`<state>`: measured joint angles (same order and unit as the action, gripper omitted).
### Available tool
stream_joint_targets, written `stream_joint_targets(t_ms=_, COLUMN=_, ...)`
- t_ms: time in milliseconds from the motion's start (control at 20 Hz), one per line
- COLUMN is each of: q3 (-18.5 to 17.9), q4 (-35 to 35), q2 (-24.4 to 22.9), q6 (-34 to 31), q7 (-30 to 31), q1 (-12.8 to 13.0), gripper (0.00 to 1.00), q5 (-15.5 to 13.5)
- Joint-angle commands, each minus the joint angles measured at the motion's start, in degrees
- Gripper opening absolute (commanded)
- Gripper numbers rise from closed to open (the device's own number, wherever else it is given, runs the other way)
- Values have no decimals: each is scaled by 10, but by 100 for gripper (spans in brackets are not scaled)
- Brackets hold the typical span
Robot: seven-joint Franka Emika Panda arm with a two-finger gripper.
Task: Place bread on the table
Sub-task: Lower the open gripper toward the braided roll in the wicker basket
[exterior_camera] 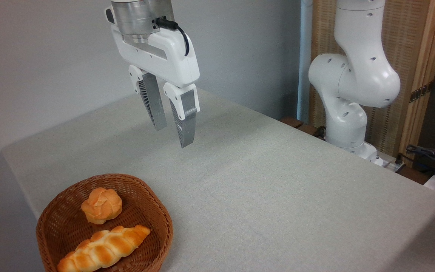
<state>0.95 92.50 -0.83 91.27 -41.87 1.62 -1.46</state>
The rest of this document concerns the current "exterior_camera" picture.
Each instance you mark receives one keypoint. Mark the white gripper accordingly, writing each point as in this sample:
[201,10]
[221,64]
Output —
[172,56]

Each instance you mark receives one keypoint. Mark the long braided bread loaf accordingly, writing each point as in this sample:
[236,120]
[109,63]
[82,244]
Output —
[104,249]

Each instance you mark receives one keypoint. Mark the round knotted bread roll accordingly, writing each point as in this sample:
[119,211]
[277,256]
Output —
[101,206]

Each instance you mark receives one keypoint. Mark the brown woven wicker basket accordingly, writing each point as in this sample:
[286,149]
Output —
[142,211]

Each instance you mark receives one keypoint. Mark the grey tablecloth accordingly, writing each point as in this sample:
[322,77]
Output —
[263,196]

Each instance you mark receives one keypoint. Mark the brown wooden block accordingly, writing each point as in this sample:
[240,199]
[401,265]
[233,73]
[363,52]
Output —
[300,125]

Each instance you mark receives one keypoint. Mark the light blue vertical pipe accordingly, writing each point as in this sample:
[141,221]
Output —
[303,56]

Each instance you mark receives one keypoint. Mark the black metal screen hinge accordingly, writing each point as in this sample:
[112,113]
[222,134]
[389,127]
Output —
[420,92]

